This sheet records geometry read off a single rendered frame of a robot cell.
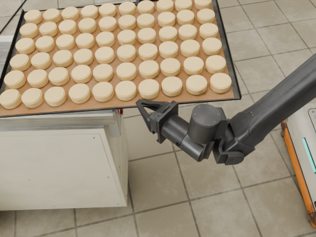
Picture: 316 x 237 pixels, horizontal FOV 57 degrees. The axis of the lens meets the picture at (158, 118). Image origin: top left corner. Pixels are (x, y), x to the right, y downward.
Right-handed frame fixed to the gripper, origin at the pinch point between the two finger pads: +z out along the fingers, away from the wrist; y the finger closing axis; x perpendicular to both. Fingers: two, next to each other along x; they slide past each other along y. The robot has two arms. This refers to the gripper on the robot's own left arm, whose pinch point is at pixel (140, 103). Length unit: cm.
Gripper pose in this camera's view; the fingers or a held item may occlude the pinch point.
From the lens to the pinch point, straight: 70.5
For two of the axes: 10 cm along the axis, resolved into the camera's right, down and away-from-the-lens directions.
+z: -7.4, -5.4, 4.0
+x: 6.7, -6.3, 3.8
